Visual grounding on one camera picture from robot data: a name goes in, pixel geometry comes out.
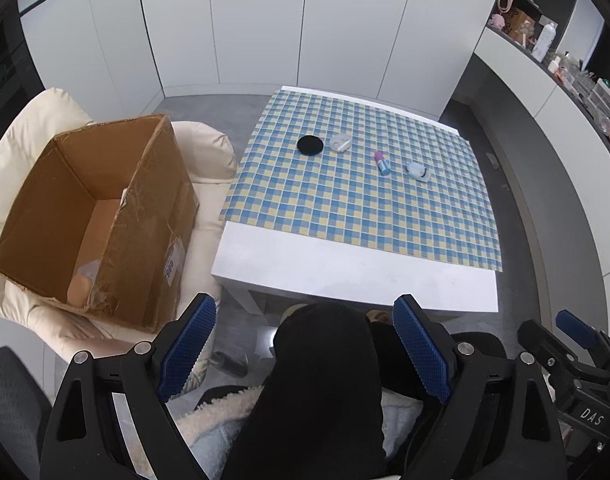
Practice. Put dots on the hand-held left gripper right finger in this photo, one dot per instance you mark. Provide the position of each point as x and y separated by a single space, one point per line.
422 350

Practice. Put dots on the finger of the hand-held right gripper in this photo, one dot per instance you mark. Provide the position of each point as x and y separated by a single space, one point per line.
580 332
547 347

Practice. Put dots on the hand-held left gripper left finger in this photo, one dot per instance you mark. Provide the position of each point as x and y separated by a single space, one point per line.
185 350

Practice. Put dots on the brown makeup puff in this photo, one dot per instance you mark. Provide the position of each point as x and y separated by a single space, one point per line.
79 290

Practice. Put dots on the translucent perforated plastic lid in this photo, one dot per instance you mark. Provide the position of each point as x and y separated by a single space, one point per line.
89 270

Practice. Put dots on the brown cardboard box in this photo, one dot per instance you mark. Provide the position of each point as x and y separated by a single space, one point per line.
145 185

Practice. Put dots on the small purple-capped bottle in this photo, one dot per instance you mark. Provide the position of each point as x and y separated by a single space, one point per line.
383 165

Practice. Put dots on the white round compact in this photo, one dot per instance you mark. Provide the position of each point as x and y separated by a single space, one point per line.
341 143

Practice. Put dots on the person's black pants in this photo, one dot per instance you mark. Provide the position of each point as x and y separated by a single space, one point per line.
325 385

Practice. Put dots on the white low table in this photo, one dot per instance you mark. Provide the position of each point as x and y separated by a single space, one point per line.
335 270

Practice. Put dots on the blue yellow checkered tablecloth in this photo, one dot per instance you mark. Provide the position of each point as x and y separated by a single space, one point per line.
335 200

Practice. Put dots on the grey mesh office chair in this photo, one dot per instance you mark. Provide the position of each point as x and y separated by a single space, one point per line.
15 400

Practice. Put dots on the small floor outlet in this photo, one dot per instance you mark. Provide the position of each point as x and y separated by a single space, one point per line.
493 161

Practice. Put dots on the cream cushioned chair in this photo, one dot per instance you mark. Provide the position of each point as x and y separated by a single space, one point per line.
210 150

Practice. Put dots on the clear drawer organizer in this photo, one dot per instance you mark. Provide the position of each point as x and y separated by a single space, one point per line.
602 97

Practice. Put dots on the small white bottle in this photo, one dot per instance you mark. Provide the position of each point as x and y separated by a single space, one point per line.
554 65

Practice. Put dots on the tall white bottle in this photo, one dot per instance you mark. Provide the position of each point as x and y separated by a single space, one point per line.
544 42

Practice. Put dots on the brown paper box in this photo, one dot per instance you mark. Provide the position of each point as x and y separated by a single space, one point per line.
519 22

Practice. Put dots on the small pink plush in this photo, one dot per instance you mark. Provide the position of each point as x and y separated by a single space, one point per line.
497 21

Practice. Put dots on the dark glass door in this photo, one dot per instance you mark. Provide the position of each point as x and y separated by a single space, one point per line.
5 70

